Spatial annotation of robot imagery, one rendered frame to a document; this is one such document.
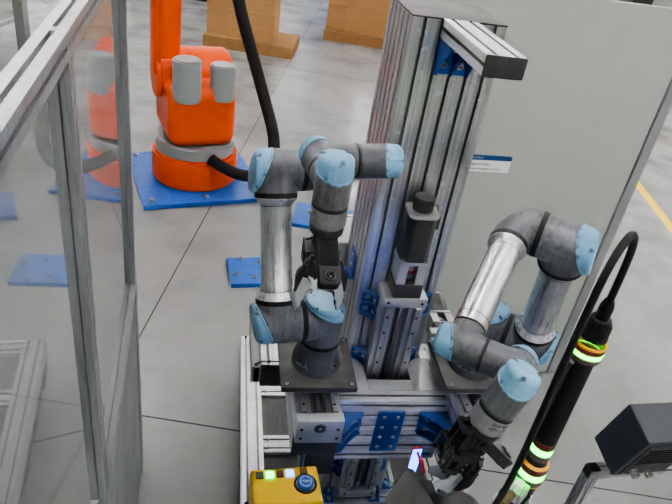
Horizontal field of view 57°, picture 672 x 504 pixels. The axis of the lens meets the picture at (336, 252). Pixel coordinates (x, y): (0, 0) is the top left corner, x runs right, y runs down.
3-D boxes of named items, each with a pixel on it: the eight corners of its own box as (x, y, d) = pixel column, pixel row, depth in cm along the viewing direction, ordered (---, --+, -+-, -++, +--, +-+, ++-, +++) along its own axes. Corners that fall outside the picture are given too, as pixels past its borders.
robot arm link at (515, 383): (547, 372, 122) (541, 391, 114) (516, 410, 126) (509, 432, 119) (512, 348, 123) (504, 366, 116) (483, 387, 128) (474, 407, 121)
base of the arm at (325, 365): (289, 343, 192) (293, 318, 187) (337, 344, 195) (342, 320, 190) (293, 378, 180) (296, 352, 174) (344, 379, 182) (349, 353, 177)
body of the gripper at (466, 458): (428, 446, 132) (457, 406, 126) (461, 452, 135) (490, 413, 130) (440, 476, 125) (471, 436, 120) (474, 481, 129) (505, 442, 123)
